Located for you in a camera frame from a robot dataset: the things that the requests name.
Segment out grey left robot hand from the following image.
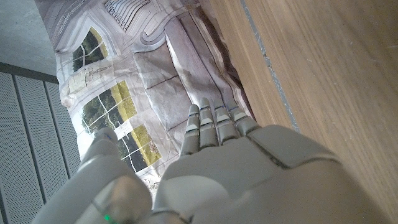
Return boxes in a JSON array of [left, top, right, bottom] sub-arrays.
[[30, 96, 389, 224]]

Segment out printed living room backdrop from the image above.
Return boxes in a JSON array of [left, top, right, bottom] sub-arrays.
[[34, 0, 256, 200]]

